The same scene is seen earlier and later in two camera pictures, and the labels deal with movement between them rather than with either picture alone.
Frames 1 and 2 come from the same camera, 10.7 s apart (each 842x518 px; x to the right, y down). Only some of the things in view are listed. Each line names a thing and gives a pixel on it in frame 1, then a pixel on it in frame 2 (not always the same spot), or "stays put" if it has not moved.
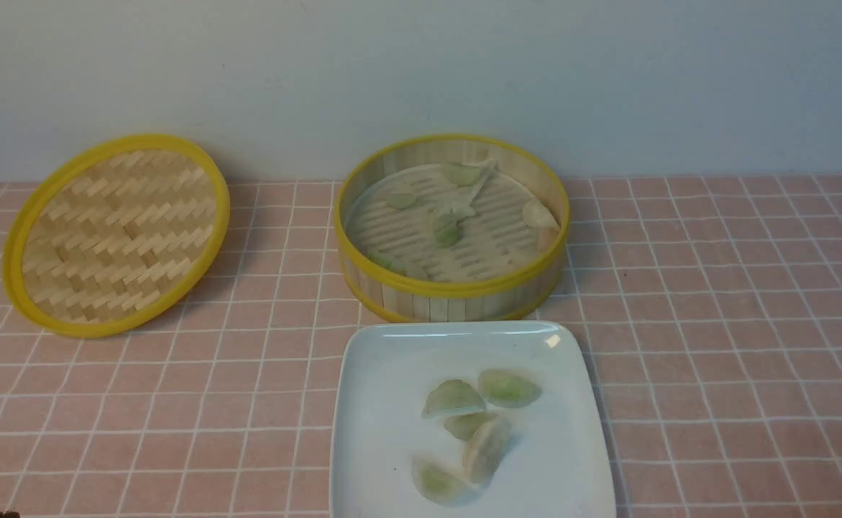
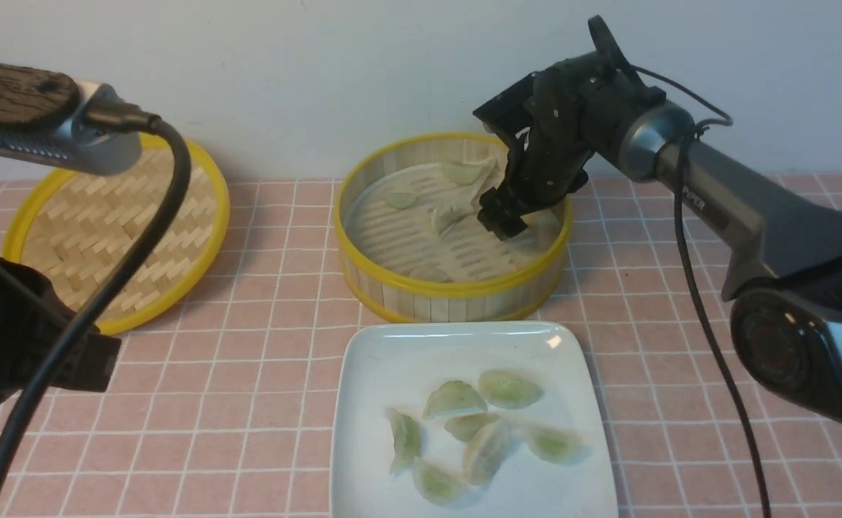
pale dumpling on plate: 484,450 stays put
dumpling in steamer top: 461,174 stays put
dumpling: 536,215 to 553,443
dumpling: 449,232 to 406,437
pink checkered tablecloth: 729,331 stays put
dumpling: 451,396 stays put
